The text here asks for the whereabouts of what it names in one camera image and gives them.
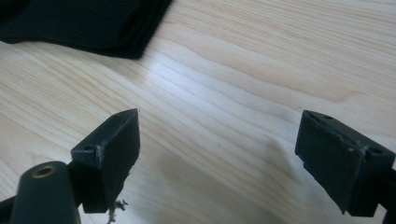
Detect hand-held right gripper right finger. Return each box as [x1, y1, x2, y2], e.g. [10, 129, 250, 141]
[294, 109, 396, 218]

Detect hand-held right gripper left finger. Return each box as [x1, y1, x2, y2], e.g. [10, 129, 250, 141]
[70, 107, 142, 215]

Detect black sock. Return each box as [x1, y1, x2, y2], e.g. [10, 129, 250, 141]
[0, 0, 175, 61]

